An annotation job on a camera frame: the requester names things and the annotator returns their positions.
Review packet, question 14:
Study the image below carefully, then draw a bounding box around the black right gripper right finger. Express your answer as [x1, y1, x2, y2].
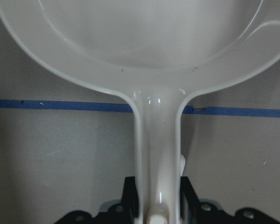
[180, 176, 280, 224]

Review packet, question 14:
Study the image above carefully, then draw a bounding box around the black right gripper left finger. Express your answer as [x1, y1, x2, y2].
[56, 176, 139, 224]

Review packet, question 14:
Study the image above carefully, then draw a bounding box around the beige plastic dustpan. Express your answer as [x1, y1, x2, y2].
[0, 0, 280, 224]

